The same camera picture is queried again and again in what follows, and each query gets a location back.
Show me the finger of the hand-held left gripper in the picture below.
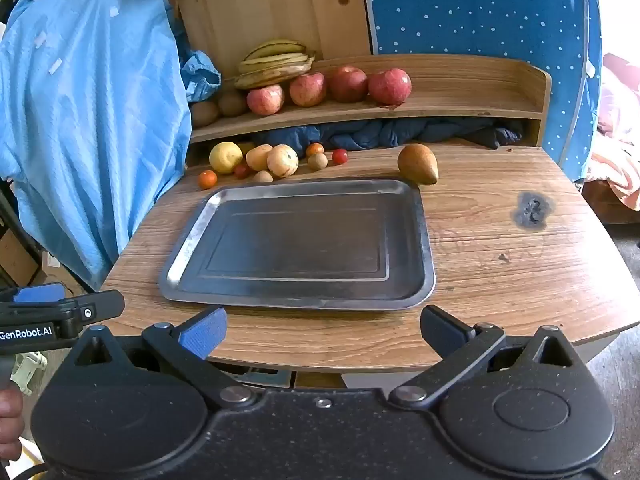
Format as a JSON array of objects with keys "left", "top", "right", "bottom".
[
  {"left": 13, "top": 282, "right": 67, "bottom": 306},
  {"left": 0, "top": 289, "right": 126, "bottom": 339}
]

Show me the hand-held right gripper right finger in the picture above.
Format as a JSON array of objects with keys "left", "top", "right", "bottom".
[{"left": 389, "top": 305, "right": 577, "bottom": 409}]

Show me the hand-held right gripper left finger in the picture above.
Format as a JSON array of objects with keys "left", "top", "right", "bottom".
[{"left": 65, "top": 305, "right": 257, "bottom": 409}]

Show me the metal tray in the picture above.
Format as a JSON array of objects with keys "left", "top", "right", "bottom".
[{"left": 158, "top": 178, "right": 436, "bottom": 311}]

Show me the brown pear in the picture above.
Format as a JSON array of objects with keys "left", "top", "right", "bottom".
[{"left": 397, "top": 143, "right": 440, "bottom": 186}]

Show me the orange yellow apple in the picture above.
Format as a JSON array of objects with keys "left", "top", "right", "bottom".
[{"left": 267, "top": 144, "right": 299, "bottom": 178}]

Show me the person's left hand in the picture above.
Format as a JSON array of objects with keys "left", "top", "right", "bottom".
[{"left": 0, "top": 389, "right": 25, "bottom": 462}]

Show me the white plastic object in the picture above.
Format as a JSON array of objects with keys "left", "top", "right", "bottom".
[{"left": 10, "top": 352, "right": 48, "bottom": 396}]

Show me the cardboard box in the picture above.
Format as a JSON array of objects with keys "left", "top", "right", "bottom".
[{"left": 0, "top": 230, "right": 51, "bottom": 288}]

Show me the light blue garment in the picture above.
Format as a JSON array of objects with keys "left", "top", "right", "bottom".
[{"left": 0, "top": 0, "right": 193, "bottom": 291}]

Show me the yellow lemon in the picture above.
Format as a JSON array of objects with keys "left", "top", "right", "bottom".
[{"left": 209, "top": 142, "right": 244, "bottom": 175}]

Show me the pale peach potato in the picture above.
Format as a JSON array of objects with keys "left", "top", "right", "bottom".
[{"left": 246, "top": 144, "right": 274, "bottom": 172}]

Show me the dark blue quilted jacket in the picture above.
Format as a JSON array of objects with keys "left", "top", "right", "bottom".
[{"left": 252, "top": 119, "right": 523, "bottom": 152}]

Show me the brown kiwi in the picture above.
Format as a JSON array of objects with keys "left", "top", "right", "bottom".
[
  {"left": 217, "top": 91, "right": 248, "bottom": 117},
  {"left": 190, "top": 101, "right": 220, "bottom": 128}
]

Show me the wooden shelf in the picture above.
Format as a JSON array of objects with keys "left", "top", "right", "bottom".
[{"left": 187, "top": 54, "right": 552, "bottom": 146}]

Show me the red apple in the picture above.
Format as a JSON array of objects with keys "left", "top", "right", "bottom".
[
  {"left": 327, "top": 66, "right": 369, "bottom": 103},
  {"left": 246, "top": 84, "right": 285, "bottom": 117},
  {"left": 368, "top": 68, "right": 412, "bottom": 106},
  {"left": 289, "top": 72, "right": 327, "bottom": 107}
]

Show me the blue crumpled shoe cover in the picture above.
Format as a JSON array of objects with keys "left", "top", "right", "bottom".
[{"left": 180, "top": 49, "right": 222, "bottom": 103}]

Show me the pink bedding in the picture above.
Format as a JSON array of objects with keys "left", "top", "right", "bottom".
[{"left": 582, "top": 52, "right": 640, "bottom": 211}]

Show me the banana bunch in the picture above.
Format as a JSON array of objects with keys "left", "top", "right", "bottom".
[{"left": 234, "top": 40, "right": 317, "bottom": 91}]

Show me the blue starred fabric panel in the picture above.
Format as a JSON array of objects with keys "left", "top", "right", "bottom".
[{"left": 360, "top": 0, "right": 603, "bottom": 183}]

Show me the wooden board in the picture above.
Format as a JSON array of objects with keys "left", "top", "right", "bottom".
[{"left": 165, "top": 0, "right": 373, "bottom": 81}]

